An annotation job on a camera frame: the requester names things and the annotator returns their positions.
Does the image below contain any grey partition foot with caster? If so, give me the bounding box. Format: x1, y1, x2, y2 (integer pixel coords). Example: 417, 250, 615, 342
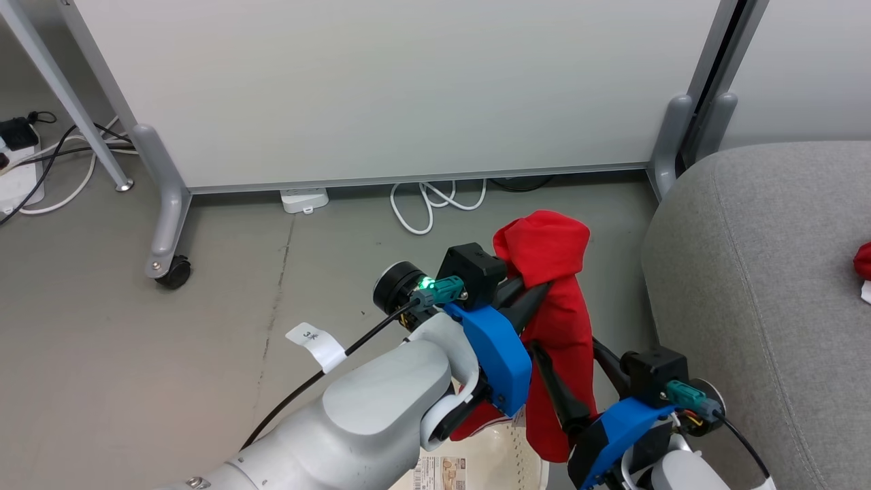
131, 124, 193, 280

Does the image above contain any coiled white cable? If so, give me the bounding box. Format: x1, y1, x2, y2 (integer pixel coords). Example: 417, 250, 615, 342
390, 178, 488, 235

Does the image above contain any plain red garment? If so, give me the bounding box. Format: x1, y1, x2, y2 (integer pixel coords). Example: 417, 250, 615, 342
449, 210, 599, 463

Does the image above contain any long white floor cable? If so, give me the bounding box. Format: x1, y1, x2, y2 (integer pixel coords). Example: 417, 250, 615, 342
17, 116, 140, 216

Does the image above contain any teal left gripper connector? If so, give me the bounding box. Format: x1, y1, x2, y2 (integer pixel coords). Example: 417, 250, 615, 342
412, 276, 467, 307

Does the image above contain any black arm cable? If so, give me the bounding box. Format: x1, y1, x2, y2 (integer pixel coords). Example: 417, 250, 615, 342
242, 299, 423, 450
718, 415, 773, 480

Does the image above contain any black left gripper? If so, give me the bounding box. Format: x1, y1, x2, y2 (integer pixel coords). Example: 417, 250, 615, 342
373, 243, 552, 336

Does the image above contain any teal right gripper connector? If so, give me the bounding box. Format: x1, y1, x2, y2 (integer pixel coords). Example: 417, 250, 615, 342
665, 380, 722, 423

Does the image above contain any power strip with cables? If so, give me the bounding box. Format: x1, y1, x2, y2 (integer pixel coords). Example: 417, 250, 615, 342
0, 110, 137, 229

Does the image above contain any white power strip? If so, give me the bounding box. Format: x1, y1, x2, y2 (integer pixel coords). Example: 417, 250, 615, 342
0, 133, 45, 217

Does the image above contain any printed paper basket label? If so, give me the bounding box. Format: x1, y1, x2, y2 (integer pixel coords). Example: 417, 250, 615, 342
414, 456, 470, 490

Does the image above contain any grey fabric sofa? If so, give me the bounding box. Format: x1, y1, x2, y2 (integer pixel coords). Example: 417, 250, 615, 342
642, 141, 871, 490

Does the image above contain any black power adapter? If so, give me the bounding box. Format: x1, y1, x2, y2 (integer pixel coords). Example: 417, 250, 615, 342
0, 117, 40, 152

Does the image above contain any short black cable loop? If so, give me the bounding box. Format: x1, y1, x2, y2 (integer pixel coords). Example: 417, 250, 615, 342
490, 176, 555, 193

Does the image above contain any white cable label tag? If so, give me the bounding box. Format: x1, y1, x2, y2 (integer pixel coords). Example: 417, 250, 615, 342
286, 322, 346, 374

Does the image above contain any grey metal table leg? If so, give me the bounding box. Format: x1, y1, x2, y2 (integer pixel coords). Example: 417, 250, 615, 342
0, 0, 135, 193

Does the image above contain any white laundry basket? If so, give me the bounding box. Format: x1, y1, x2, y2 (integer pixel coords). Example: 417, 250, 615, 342
389, 408, 549, 490

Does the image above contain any black caster wheel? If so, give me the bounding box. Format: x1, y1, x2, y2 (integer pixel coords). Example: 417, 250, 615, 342
155, 255, 193, 290

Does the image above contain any teal gripper connector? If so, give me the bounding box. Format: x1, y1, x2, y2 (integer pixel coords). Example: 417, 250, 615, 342
665, 380, 722, 423
412, 276, 467, 307

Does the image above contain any narrow white partition panel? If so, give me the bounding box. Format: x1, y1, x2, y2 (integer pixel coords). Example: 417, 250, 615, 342
708, 0, 871, 152

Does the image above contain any large white partition panel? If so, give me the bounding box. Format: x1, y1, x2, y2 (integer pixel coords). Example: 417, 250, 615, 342
58, 0, 739, 196

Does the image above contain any red garment with white stripes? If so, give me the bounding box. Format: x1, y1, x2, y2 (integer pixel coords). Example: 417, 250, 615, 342
853, 242, 871, 305

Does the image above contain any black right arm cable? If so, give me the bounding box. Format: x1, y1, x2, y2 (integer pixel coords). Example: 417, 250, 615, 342
718, 415, 773, 480

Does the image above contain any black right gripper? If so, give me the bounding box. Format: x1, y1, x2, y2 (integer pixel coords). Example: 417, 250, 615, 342
529, 337, 725, 436

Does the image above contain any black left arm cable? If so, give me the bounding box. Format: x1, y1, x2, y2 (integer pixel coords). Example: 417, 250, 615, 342
242, 299, 423, 450

